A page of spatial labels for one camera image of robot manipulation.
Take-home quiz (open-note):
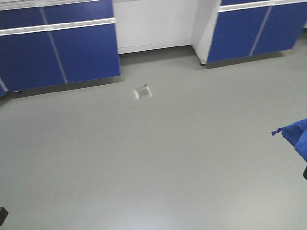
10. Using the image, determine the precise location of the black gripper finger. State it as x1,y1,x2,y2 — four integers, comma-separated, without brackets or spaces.
303,166,307,181
0,207,8,225

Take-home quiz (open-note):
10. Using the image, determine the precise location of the blue microfiber cloth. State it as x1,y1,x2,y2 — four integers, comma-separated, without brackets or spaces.
271,118,307,162

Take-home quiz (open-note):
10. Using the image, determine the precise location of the blue cabinet right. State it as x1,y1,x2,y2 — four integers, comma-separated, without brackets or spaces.
191,0,307,66

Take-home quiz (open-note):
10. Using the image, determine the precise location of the blue cabinet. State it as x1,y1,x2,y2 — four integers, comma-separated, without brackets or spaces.
191,0,307,66
0,0,120,96

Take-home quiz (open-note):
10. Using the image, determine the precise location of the blue cabinet left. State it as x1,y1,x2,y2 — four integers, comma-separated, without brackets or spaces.
0,0,120,96

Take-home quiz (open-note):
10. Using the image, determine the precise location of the floor outlet plate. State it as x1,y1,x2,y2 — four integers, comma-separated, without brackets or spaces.
133,84,152,99

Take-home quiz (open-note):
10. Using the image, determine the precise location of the white panel between cabinets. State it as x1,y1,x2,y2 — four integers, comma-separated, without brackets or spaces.
113,0,198,54

